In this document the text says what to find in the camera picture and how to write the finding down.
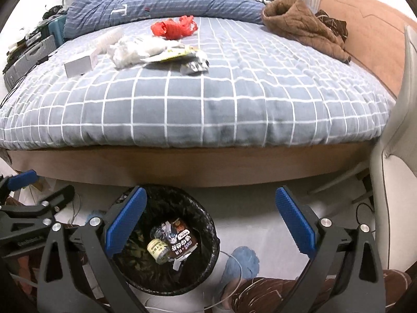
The brown fleece jacket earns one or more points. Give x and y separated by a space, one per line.
293 19

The teal plastic crate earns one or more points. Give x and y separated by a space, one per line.
58 29

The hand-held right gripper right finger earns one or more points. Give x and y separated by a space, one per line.
295 221

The crumpled white tissue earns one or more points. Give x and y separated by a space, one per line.
125 55

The small silver wrapper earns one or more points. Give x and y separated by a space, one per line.
195 65

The brown carton box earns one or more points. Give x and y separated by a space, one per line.
184 241

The shiny wrapper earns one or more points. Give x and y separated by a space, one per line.
163 231

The dark brown patterned cloth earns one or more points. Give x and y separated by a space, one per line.
332 22

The small white box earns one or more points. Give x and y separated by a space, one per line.
78 67

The bed with grey grid sheet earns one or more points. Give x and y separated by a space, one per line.
228 104

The trash bin with black bag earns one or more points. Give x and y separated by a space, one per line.
195 205

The yellow snack packet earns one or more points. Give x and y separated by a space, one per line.
172 53

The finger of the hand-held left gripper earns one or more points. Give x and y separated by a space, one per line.
58 200
19 181

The grey suitcase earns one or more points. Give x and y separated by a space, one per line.
29 58

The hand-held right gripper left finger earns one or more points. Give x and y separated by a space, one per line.
127 221

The white chair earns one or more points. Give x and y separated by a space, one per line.
400 137

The blue striped quilt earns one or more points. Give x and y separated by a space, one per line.
195 3

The wooden headboard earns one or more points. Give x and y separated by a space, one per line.
374 39

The red plastic bag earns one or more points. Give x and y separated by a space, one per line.
172 27

